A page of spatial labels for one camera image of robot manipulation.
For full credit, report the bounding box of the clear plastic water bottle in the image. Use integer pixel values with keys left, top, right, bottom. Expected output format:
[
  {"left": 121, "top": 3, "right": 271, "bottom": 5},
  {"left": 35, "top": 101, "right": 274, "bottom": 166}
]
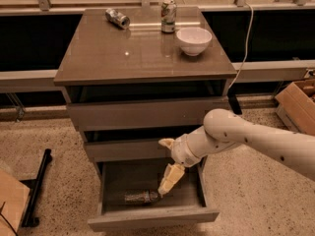
[{"left": 124, "top": 190, "right": 160, "bottom": 206}]

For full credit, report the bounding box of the bottom drawer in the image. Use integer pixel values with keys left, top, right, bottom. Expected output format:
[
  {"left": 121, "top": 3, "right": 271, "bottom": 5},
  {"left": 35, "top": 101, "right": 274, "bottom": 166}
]
[{"left": 88, "top": 158, "right": 219, "bottom": 232}]

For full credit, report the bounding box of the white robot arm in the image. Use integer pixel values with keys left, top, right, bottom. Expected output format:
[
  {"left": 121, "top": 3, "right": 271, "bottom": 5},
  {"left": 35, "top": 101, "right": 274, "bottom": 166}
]
[{"left": 157, "top": 109, "right": 315, "bottom": 196}]

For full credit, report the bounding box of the upright green soda can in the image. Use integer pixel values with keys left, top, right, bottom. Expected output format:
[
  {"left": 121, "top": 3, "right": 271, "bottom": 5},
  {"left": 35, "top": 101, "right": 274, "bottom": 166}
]
[{"left": 160, "top": 0, "right": 177, "bottom": 33}]

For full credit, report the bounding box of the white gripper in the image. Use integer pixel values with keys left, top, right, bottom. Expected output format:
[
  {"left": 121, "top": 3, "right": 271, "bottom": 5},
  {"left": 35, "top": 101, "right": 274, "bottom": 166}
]
[{"left": 157, "top": 134, "right": 201, "bottom": 196}]

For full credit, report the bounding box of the white ceramic bowl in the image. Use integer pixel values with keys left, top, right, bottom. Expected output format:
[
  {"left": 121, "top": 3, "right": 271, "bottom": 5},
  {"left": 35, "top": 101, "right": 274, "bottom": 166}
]
[{"left": 176, "top": 27, "right": 213, "bottom": 56}]

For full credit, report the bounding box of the black metal bar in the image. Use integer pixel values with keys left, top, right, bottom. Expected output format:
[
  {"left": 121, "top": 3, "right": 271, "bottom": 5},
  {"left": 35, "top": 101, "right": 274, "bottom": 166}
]
[{"left": 22, "top": 148, "right": 52, "bottom": 227}]

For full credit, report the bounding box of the white power cable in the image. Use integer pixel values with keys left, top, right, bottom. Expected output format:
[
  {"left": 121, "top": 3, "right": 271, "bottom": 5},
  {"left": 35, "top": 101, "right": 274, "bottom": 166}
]
[{"left": 227, "top": 2, "right": 255, "bottom": 90}]

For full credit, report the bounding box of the top drawer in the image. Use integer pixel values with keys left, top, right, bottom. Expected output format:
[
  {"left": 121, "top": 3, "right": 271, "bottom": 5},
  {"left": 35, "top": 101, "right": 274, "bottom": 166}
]
[{"left": 66, "top": 81, "right": 232, "bottom": 132}]

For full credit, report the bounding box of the middle drawer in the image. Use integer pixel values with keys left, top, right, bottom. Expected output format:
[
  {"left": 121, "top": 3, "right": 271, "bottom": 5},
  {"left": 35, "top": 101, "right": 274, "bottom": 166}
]
[{"left": 83, "top": 125, "right": 217, "bottom": 163}]

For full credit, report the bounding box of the wooden board left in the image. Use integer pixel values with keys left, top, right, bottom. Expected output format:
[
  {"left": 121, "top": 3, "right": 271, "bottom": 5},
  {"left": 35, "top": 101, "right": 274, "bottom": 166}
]
[{"left": 0, "top": 169, "right": 30, "bottom": 236}]

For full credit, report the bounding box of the brown cardboard box right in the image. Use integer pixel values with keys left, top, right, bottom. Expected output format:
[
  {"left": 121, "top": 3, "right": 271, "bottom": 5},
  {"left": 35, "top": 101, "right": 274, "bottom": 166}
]
[{"left": 276, "top": 79, "right": 315, "bottom": 135}]

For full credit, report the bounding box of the grey drawer cabinet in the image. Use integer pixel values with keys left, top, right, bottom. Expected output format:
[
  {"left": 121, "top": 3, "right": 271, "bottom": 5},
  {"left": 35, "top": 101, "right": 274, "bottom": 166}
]
[{"left": 53, "top": 6, "right": 238, "bottom": 233}]

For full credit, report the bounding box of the drawer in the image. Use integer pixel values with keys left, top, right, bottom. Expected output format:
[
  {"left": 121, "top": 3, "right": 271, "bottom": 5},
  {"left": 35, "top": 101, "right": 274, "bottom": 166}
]
[
  {"left": 66, "top": 81, "right": 232, "bottom": 132},
  {"left": 83, "top": 125, "right": 217, "bottom": 163},
  {"left": 88, "top": 158, "right": 219, "bottom": 232}
]

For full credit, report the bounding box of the lying silver soda can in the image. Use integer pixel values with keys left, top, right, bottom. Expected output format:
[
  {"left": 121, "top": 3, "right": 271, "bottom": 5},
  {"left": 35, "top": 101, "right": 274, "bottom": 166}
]
[{"left": 105, "top": 8, "right": 130, "bottom": 30}]

